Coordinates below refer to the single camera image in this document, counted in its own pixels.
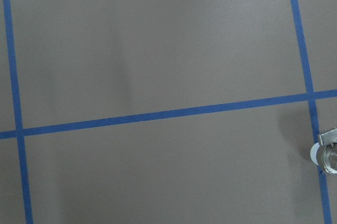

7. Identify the white chrome PPR valve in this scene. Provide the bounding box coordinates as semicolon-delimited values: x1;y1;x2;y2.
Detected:
310;127;336;175

